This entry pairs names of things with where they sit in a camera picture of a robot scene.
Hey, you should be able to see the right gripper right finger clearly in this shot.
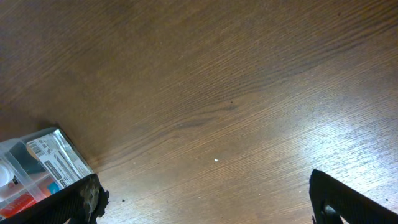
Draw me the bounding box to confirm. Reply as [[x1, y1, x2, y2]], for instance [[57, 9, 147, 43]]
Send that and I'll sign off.
[[309, 169, 397, 224]]

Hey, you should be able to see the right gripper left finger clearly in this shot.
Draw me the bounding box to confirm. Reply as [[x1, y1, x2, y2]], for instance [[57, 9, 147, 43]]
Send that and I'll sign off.
[[1, 174, 109, 224]]

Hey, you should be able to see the orange tube white cap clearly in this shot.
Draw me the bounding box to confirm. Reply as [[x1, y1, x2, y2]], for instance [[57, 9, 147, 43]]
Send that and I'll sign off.
[[1, 182, 60, 220]]

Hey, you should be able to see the dark bottle white cap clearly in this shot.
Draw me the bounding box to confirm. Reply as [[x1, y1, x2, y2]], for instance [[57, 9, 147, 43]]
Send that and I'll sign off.
[[0, 161, 15, 187]]

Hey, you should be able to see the clear plastic container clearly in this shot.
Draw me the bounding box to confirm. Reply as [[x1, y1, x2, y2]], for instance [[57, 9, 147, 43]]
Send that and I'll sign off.
[[1, 127, 93, 209]]

